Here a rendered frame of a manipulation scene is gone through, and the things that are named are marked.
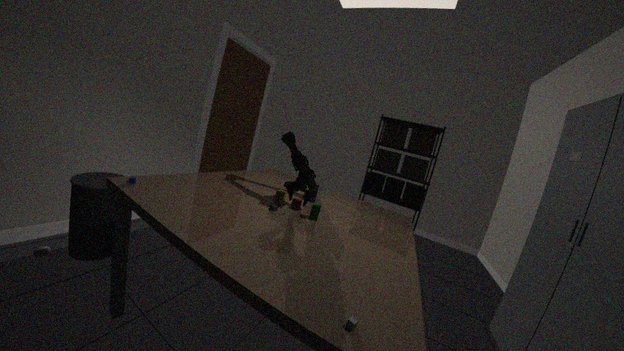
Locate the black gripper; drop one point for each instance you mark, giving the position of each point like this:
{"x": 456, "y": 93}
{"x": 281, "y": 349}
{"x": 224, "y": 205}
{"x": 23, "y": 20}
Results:
{"x": 309, "y": 193}

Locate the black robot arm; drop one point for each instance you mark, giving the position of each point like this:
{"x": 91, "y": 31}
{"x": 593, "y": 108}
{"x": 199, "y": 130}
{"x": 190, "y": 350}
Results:
{"x": 299, "y": 161}

